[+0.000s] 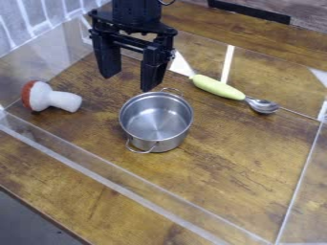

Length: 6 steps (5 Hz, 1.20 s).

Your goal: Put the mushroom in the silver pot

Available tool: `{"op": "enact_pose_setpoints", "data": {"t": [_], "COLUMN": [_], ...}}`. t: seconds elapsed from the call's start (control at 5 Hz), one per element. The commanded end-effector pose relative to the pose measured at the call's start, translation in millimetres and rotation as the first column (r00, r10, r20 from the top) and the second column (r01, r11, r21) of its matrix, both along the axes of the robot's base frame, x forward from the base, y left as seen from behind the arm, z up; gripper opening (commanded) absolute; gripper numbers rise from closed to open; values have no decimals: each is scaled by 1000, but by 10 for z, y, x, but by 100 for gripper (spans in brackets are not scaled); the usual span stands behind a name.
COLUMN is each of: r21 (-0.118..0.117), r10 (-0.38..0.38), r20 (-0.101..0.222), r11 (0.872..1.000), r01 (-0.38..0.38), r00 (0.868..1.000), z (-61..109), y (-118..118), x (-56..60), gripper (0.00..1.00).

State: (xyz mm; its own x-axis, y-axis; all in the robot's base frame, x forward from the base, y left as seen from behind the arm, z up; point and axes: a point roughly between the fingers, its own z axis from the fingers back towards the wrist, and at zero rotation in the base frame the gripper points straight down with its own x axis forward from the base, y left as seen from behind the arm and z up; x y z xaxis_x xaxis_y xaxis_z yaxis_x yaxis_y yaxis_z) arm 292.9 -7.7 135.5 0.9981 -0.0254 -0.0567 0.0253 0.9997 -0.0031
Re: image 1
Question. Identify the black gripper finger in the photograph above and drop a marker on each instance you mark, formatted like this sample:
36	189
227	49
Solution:
152	67
107	53

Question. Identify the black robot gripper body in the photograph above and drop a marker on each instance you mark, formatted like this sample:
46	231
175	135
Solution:
131	26

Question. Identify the small silver metal pot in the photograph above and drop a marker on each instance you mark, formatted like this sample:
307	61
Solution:
156	120

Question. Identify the red and white plush mushroom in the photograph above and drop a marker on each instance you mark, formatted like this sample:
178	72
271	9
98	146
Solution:
38	97

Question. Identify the black bar at back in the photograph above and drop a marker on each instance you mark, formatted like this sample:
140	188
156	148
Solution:
266	15

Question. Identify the green handled metal spoon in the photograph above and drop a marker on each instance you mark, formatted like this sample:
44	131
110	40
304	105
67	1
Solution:
226	91

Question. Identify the clear acrylic enclosure wall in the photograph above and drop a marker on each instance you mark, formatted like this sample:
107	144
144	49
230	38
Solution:
244	183

